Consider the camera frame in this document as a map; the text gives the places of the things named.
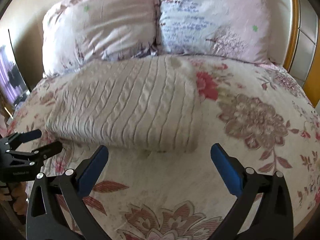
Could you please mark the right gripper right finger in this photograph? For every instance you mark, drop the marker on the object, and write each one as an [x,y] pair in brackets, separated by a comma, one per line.
[274,217]

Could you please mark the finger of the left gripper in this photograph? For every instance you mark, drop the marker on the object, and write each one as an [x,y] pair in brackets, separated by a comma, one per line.
[46,151]
[16,139]

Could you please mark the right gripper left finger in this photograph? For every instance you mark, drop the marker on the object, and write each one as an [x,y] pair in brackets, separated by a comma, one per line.
[56,208]

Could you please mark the cream cable-knit sweater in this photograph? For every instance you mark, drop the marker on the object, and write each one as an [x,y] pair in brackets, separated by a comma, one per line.
[148,104]

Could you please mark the left hand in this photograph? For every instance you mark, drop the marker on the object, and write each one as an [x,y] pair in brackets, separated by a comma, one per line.
[18,196]

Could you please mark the floral bed quilt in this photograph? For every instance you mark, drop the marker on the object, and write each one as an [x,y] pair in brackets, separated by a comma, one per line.
[260,116]

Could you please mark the left floral pillow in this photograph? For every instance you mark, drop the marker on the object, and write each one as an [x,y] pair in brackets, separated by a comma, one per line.
[78,31]

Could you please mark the floral pillow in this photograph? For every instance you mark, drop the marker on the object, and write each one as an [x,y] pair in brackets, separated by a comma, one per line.
[235,29]
[78,31]

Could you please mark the wooden headboard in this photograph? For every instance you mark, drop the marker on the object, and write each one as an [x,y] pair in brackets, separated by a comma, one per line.
[302,57]

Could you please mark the right floral pillow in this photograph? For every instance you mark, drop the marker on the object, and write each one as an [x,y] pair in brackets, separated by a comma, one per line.
[235,29]

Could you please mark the framed picture on wall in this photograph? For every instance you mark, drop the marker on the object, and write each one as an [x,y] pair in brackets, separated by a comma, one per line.
[13,85]

